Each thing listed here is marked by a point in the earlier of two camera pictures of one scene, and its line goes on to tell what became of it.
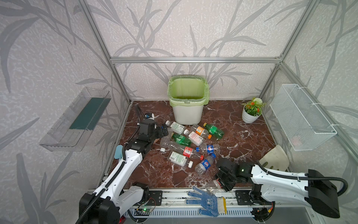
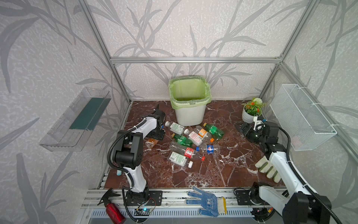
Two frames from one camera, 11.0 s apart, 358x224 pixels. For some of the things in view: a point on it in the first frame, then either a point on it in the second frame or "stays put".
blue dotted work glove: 212,205 stays put
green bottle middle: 181,139 stays put
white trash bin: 188,115 stays put
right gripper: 223,173 → 249,130
